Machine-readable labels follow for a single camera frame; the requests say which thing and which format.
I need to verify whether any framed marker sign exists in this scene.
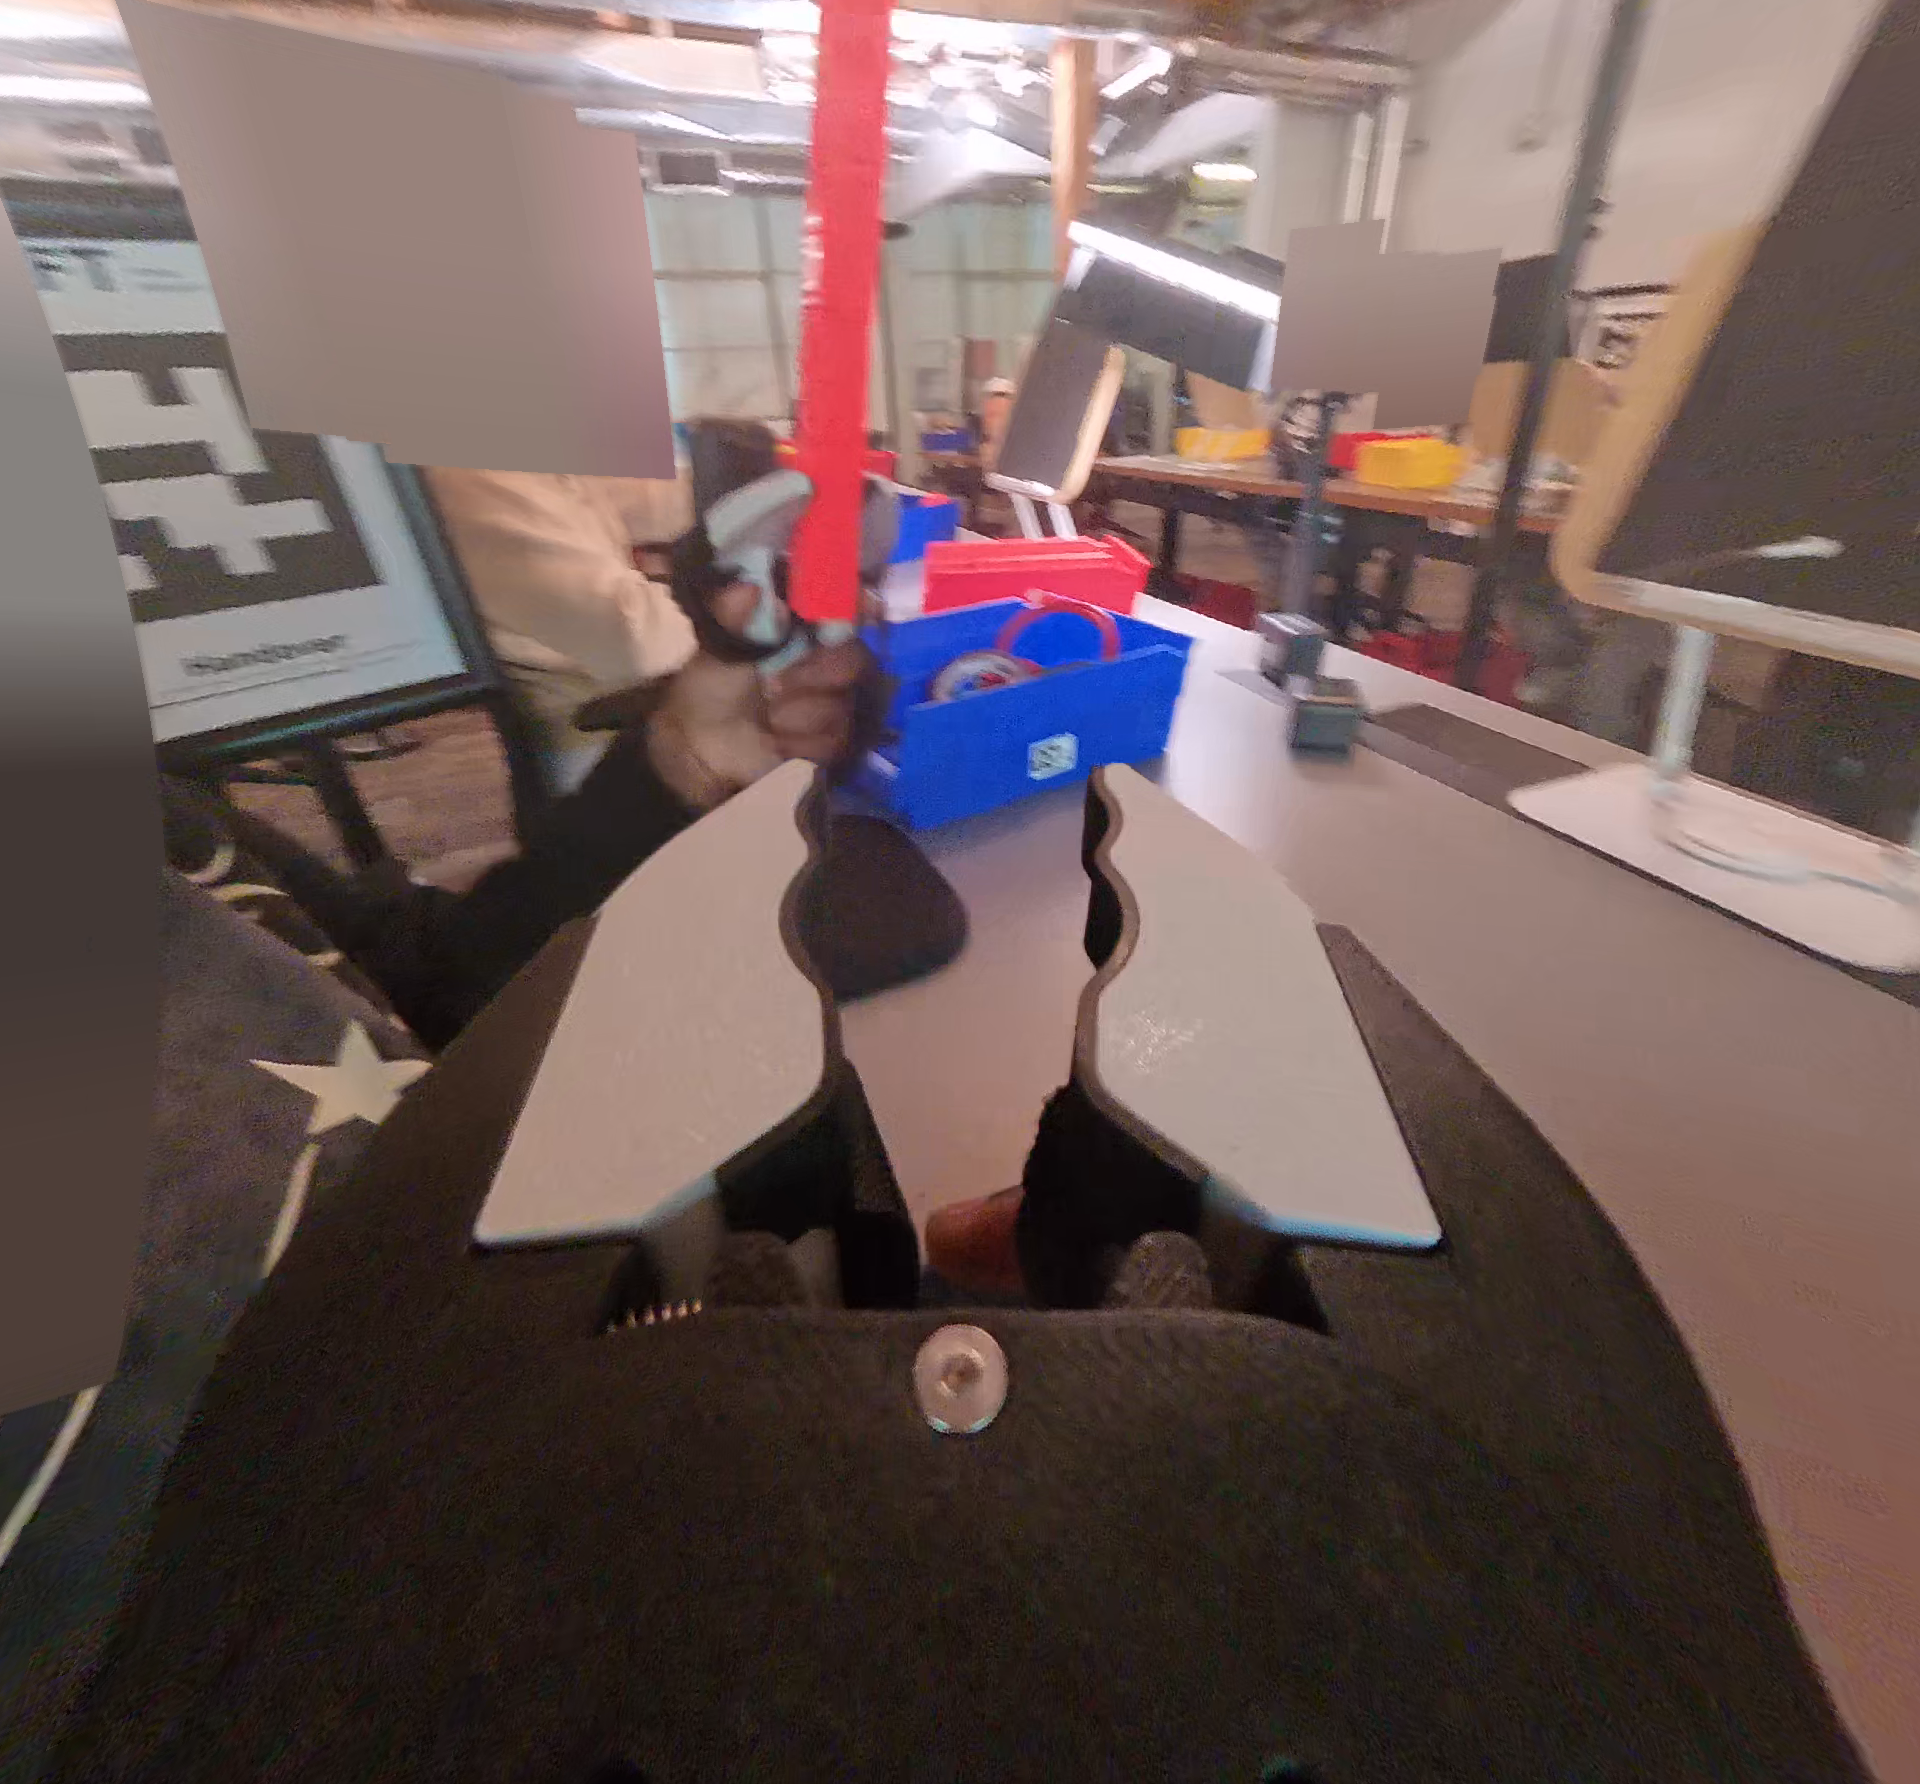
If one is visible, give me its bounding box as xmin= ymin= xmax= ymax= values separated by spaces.
xmin=0 ymin=170 xmax=503 ymax=751

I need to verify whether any tape roll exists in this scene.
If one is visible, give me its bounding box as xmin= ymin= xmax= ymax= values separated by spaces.
xmin=927 ymin=644 xmax=1055 ymax=709

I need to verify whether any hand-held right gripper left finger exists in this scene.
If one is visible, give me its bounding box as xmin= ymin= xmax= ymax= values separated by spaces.
xmin=468 ymin=759 xmax=839 ymax=1249

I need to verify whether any studio light panel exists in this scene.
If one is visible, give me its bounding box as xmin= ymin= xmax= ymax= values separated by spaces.
xmin=1051 ymin=215 xmax=1288 ymax=394

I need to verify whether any plain blue bin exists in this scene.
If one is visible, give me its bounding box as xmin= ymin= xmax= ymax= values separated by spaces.
xmin=861 ymin=484 xmax=964 ymax=574

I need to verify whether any tall black stand pole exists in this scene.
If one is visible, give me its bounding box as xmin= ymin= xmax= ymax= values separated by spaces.
xmin=1462 ymin=0 xmax=1690 ymax=688

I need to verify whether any light stand pole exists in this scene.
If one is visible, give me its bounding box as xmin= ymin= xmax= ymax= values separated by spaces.
xmin=1286 ymin=388 xmax=1353 ymax=623

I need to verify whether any red ring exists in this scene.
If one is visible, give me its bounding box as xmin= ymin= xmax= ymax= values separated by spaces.
xmin=994 ymin=590 xmax=1125 ymax=669

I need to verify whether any large white-framed monitor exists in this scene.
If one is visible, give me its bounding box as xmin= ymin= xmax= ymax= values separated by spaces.
xmin=1504 ymin=0 xmax=1920 ymax=978

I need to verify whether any black easel stand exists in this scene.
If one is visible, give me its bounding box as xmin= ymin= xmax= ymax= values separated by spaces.
xmin=156 ymin=464 xmax=556 ymax=900

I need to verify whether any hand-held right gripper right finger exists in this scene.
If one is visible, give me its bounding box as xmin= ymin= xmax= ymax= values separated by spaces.
xmin=1071 ymin=760 xmax=1446 ymax=1251

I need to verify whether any red storage bin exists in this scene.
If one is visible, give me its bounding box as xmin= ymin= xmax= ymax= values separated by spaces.
xmin=919 ymin=534 xmax=1158 ymax=616

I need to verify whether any wooden work table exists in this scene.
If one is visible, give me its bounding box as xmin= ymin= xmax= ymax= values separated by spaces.
xmin=1088 ymin=449 xmax=1576 ymax=533

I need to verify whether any tilted white-framed monitor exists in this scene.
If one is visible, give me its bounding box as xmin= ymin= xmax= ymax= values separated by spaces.
xmin=987 ymin=310 xmax=1131 ymax=540

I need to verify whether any person's left hand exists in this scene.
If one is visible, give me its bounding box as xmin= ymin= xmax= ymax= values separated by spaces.
xmin=651 ymin=635 xmax=885 ymax=814

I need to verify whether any long red plastic stick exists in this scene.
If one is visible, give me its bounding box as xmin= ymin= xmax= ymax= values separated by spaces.
xmin=788 ymin=0 xmax=902 ymax=632

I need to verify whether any blue bin with tag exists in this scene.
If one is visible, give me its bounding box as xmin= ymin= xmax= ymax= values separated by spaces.
xmin=828 ymin=592 xmax=1196 ymax=833

